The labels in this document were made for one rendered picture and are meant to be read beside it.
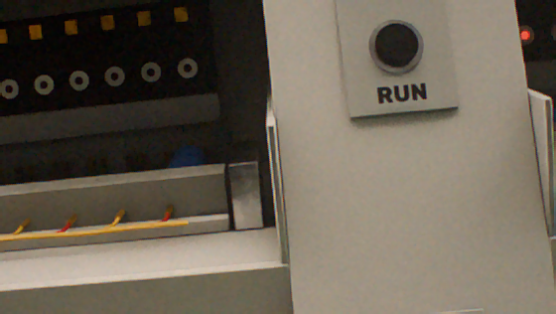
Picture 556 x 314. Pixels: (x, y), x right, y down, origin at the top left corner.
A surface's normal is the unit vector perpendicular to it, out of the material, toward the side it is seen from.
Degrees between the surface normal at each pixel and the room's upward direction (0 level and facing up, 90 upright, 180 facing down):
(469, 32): 90
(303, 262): 90
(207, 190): 111
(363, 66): 90
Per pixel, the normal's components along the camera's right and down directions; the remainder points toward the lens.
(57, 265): -0.11, -0.97
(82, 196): -0.04, 0.22
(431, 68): -0.07, -0.15
